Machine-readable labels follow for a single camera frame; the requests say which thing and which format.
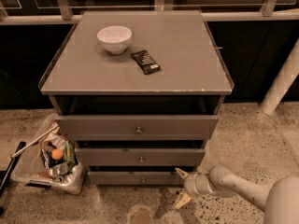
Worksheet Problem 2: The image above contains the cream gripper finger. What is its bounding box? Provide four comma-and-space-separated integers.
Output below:
174, 191, 192, 209
175, 167, 190, 180

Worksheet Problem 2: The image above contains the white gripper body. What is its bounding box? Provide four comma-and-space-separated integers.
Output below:
184, 173, 215, 197

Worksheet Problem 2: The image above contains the grey bottom drawer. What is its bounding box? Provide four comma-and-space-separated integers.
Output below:
88, 172, 183, 186

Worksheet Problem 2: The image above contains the grey drawer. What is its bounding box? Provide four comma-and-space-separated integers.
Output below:
76, 148, 206, 166
88, 172, 183, 186
56, 115, 218, 141

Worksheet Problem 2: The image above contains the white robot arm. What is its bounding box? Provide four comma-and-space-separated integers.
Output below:
174, 166, 299, 224

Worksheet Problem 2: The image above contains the grey drawer cabinet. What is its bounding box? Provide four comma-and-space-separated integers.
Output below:
39, 11, 233, 173

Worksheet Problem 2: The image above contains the grey middle drawer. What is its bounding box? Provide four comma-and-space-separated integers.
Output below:
76, 148, 206, 166

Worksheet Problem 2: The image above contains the grey top drawer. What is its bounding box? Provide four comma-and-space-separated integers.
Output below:
56, 115, 218, 141

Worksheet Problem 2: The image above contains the black snack bar wrapper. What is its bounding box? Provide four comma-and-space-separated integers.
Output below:
131, 50, 160, 75

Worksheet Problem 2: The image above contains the green snack bag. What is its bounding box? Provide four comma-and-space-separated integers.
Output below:
64, 141, 76, 173

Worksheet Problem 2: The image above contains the orange fruit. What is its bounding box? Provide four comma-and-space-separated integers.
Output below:
51, 149, 64, 161

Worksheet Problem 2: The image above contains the silver can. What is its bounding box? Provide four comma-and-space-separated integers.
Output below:
49, 167, 61, 179

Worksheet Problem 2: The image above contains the clear plastic bin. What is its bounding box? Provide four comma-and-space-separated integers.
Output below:
12, 114, 85, 195

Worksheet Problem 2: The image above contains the white stick in bin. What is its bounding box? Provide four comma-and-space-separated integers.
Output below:
10, 124, 58, 159

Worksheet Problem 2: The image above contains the white ceramic bowl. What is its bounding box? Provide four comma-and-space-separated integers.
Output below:
97, 26, 133, 54

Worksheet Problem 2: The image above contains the black flat object on floor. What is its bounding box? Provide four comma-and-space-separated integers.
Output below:
0, 141, 26, 216

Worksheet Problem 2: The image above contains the white diagonal post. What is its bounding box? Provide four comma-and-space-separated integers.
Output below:
260, 39, 299, 115

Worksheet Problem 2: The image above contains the metal railing frame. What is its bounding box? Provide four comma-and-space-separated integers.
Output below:
0, 0, 299, 25

